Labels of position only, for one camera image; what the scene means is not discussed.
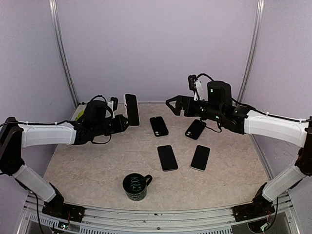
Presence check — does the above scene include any purple edged black phone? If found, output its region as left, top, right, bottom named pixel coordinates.
left=157, top=145, right=178, bottom=172

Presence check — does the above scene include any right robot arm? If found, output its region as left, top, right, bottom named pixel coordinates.
left=166, top=81, right=312, bottom=216

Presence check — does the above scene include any black mug green print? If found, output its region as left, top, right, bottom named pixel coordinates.
left=122, top=173, right=153, bottom=201

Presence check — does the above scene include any front aluminium rail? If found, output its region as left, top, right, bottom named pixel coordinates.
left=17, top=194, right=300, bottom=234

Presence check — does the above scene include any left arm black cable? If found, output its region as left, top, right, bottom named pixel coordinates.
left=0, top=94, right=115, bottom=234

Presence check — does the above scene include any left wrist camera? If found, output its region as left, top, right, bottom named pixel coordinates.
left=106, top=97, right=118, bottom=118

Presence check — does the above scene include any left aluminium frame post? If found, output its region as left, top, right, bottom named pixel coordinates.
left=49, top=0, right=79, bottom=108

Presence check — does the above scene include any aluminium frame post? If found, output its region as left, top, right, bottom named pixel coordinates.
left=237, top=0, right=265, bottom=102
left=49, top=0, right=79, bottom=108

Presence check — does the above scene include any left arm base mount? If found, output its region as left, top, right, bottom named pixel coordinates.
left=42, top=201, right=85, bottom=223

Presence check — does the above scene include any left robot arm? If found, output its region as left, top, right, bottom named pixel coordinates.
left=0, top=99, right=129, bottom=217

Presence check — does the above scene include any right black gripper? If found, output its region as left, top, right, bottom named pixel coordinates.
left=166, top=94, right=224, bottom=121

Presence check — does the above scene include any right aluminium frame post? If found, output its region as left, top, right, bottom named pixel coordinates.
left=237, top=0, right=265, bottom=102

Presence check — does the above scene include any green plastic bowl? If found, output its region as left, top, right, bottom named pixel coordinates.
left=75, top=110, right=84, bottom=121

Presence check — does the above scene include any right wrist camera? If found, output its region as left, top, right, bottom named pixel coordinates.
left=188, top=75, right=204, bottom=101

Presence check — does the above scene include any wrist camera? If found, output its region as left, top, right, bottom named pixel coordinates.
left=188, top=75, right=204, bottom=101
left=106, top=97, right=118, bottom=118

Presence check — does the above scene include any black phone case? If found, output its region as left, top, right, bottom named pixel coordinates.
left=185, top=119, right=206, bottom=140
left=149, top=116, right=169, bottom=137

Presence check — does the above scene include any silver edged black phone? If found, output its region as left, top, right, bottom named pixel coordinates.
left=191, top=145, right=210, bottom=171

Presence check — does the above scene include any large black phone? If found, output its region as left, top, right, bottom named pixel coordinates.
left=125, top=94, right=140, bottom=126

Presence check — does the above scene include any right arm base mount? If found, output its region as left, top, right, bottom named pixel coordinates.
left=232, top=200, right=275, bottom=222

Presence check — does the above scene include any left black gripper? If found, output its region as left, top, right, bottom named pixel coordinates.
left=93, top=114, right=131, bottom=137

